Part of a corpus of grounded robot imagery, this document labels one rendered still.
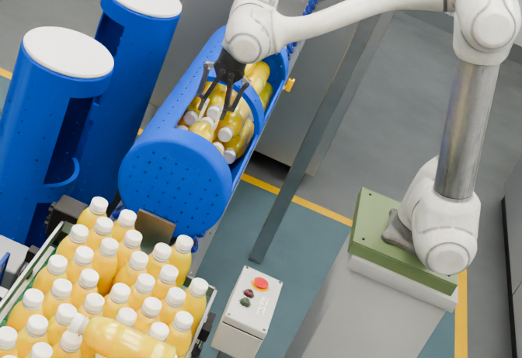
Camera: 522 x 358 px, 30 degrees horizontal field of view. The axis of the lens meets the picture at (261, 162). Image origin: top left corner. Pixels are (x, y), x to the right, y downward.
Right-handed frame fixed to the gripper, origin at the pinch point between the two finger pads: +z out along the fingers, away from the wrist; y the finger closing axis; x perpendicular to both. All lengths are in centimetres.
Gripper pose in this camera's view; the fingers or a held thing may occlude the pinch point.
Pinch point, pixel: (210, 115)
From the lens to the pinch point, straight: 261.4
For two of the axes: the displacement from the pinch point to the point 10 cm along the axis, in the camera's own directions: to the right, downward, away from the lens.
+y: -9.1, -4.1, 0.0
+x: -2.0, 4.5, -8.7
